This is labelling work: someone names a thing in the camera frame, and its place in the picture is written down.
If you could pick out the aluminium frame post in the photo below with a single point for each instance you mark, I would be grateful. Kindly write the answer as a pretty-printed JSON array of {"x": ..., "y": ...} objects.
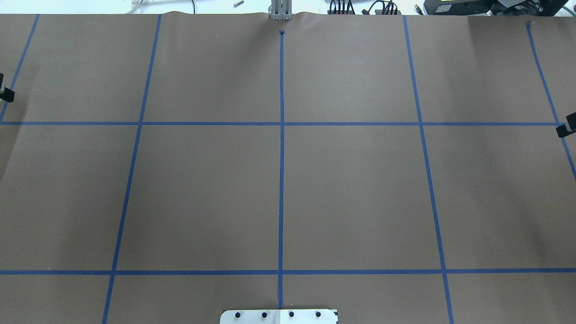
[{"x": 281, "y": 10}]

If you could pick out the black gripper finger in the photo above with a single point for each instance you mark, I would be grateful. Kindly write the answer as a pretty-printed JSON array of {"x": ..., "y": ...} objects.
[
  {"x": 568, "y": 128},
  {"x": 6, "y": 94}
]

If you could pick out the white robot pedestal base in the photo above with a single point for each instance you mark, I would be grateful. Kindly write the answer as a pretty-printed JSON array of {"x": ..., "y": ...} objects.
[{"x": 281, "y": 316}]

